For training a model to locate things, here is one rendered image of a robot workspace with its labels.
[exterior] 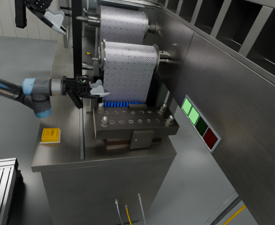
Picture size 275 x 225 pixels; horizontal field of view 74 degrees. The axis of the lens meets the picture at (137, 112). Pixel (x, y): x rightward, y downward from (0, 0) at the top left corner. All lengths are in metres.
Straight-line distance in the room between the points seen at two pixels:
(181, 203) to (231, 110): 1.41
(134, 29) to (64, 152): 0.71
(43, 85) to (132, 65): 0.39
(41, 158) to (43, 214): 0.92
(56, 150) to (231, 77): 0.75
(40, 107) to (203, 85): 0.70
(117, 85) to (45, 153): 0.44
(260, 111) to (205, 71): 0.25
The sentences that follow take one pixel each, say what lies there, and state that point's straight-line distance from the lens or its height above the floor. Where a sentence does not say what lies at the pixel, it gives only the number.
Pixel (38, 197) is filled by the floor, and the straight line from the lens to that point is 1.83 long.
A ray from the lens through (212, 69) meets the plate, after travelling 0.69.
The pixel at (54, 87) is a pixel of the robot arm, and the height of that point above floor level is 1.13.
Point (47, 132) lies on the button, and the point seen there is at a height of 0.92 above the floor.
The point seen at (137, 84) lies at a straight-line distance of 0.93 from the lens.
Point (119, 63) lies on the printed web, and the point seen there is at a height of 1.25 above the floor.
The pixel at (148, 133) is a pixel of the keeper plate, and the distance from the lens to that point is 0.85.
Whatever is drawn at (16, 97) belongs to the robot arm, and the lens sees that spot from 1.00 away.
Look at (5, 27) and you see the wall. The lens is 4.85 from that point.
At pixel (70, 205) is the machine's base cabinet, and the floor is 0.52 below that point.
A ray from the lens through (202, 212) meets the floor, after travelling 1.97.
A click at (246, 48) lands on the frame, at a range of 0.61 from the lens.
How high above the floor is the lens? 1.59
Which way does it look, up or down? 38 degrees down
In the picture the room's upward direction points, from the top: 13 degrees clockwise
